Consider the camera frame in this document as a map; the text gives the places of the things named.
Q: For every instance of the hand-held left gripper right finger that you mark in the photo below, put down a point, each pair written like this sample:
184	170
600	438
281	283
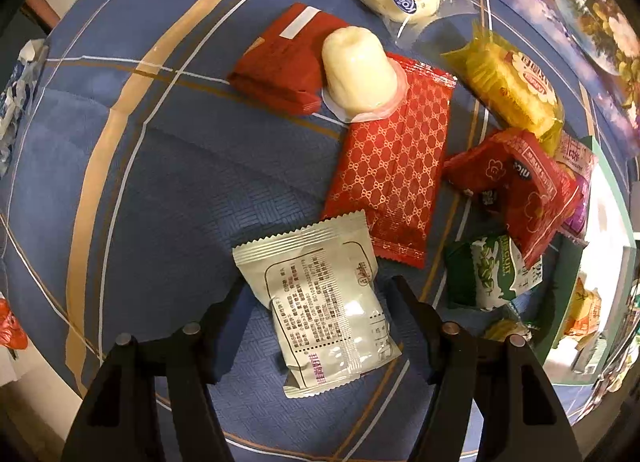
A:
420	337

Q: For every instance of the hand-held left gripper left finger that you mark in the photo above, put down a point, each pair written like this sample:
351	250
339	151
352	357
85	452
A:
222	342

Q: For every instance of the silver foil snack packet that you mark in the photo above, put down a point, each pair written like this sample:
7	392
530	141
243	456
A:
320	302

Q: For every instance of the pink snack packet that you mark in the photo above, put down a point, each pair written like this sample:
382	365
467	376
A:
580	207

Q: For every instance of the white box with green rim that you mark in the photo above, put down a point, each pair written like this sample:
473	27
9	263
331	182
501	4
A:
607	222

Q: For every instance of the red packet with white stripe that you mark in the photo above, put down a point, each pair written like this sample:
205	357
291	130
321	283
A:
280	67

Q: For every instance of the small yellow wrapper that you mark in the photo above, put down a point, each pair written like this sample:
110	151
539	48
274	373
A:
500	327

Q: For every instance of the green biscuit packet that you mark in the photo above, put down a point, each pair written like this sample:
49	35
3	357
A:
480	272

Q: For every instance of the blue plaid tablecloth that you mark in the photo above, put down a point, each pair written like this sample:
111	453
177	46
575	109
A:
175	192

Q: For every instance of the orange snack packet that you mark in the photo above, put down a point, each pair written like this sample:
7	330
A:
587	312

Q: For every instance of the red patterned snack packet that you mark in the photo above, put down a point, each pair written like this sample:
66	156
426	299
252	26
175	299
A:
395	162

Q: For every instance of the red flower-print snack packet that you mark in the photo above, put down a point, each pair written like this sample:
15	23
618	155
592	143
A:
525	192

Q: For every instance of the red-orange plastic bag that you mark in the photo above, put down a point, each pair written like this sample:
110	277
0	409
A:
10	332

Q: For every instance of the yellow cracker packet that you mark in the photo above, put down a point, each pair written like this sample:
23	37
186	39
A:
510	87

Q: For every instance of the white jelly cup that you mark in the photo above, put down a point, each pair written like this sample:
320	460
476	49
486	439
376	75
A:
355	72

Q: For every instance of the white and blue plastic bag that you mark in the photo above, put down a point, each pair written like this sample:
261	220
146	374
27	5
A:
20	92

